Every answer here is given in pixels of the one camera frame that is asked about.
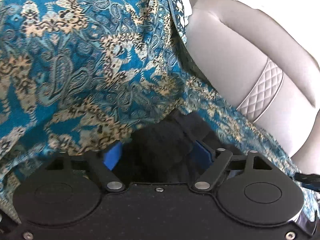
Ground black pants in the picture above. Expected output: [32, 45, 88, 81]
[113, 110, 242, 184]

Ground blue paisley sofa throw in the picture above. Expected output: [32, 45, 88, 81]
[0, 0, 320, 224]

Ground beige leather sofa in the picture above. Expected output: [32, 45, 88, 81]
[182, 0, 319, 174]

